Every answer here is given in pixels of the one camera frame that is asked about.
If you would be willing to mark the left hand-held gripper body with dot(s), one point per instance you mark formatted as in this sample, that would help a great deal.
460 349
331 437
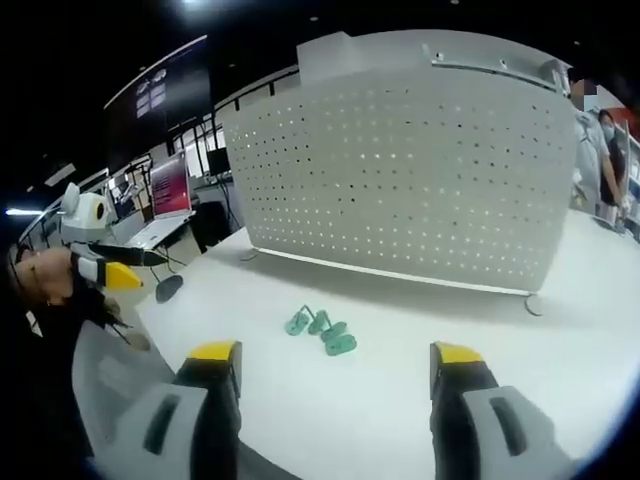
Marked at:
87 212

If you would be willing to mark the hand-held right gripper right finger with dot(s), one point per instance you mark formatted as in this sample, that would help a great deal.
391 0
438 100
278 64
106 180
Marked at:
492 430

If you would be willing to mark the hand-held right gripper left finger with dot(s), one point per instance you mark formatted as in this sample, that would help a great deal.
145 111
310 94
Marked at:
172 430

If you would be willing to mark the green hook assembly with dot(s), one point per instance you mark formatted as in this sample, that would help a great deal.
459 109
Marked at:
296 325
342 345
316 326
334 332

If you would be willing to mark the white perforated mounting plate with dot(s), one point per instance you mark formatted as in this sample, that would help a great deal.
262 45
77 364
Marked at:
400 175

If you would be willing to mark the white laptop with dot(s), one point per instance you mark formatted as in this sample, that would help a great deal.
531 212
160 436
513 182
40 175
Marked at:
160 227

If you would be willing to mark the black round stand base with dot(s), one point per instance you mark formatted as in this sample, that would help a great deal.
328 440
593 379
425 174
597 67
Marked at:
169 289

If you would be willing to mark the dark red display screen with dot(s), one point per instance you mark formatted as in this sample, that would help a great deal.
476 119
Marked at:
170 182

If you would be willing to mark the black computer monitor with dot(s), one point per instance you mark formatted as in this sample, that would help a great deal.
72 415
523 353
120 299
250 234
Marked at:
218 161

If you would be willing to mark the person's dark clothing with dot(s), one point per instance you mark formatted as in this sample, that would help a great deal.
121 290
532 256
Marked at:
35 400

